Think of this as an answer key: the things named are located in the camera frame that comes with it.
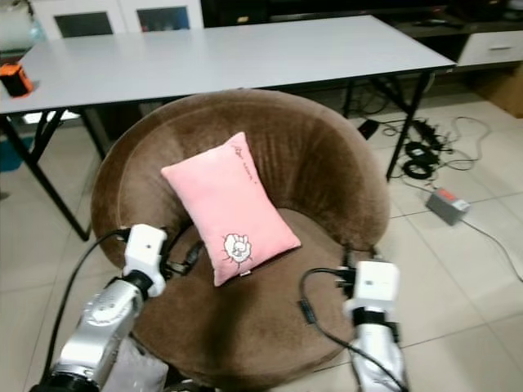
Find pink pillow with sheep print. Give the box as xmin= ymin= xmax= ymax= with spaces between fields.
xmin=160 ymin=131 xmax=302 ymax=287

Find brown round velvet sofa chair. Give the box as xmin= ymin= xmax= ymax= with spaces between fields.
xmin=91 ymin=88 xmax=391 ymax=391

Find silver robot leg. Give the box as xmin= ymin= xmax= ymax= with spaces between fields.
xmin=108 ymin=335 xmax=169 ymax=392

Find black power adapter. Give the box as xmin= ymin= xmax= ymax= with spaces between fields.
xmin=357 ymin=119 xmax=382 ymax=140

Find blue box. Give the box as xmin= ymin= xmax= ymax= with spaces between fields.
xmin=0 ymin=137 xmax=24 ymax=173

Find grey folding table black legs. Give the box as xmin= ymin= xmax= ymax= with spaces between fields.
xmin=0 ymin=15 xmax=456 ymax=242

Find brown cardboard box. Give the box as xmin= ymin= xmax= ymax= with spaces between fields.
xmin=469 ymin=65 xmax=523 ymax=120

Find orange and black device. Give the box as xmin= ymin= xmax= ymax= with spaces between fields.
xmin=0 ymin=63 xmax=34 ymax=99

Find white cabinet with glass doors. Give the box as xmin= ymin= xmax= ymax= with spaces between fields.
xmin=33 ymin=0 xmax=203 ymax=40

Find white drawer unit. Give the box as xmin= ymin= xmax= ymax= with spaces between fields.
xmin=456 ymin=31 xmax=523 ymax=68

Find translucent white plastic container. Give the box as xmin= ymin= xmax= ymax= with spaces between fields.
xmin=0 ymin=8 xmax=43 ymax=55

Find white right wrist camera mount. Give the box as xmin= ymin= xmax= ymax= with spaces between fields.
xmin=345 ymin=261 xmax=401 ymax=324

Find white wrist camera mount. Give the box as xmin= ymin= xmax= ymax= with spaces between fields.
xmin=345 ymin=261 xmax=401 ymax=324
xmin=123 ymin=225 xmax=168 ymax=283

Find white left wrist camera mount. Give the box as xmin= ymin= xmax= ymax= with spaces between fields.
xmin=123 ymin=225 xmax=168 ymax=283

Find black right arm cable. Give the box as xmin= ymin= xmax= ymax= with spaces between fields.
xmin=298 ymin=267 xmax=410 ymax=392

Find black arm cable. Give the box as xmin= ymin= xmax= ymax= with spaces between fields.
xmin=298 ymin=267 xmax=410 ymax=392
xmin=41 ymin=229 xmax=132 ymax=385

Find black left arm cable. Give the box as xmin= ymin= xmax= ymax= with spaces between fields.
xmin=41 ymin=229 xmax=132 ymax=385

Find grey power box red switch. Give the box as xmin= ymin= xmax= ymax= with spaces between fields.
xmin=426 ymin=187 xmax=472 ymax=226

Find black coiled cable bundle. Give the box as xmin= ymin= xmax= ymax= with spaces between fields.
xmin=400 ymin=118 xmax=458 ymax=182

